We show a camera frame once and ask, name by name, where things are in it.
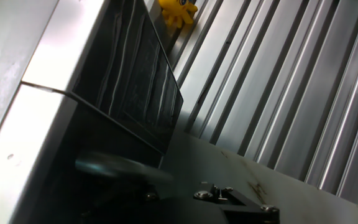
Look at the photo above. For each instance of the silver microwave housing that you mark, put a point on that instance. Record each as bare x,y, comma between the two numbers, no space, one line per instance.
2,62

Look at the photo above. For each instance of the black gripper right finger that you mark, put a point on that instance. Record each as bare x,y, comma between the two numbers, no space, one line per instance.
247,216

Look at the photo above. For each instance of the yellow octopus toy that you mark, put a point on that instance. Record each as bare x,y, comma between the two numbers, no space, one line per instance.
177,11

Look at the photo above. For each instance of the marble pattern table mat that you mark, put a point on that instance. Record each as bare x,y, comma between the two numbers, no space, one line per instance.
291,199

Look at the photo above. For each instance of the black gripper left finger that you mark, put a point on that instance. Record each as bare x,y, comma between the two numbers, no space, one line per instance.
120,214

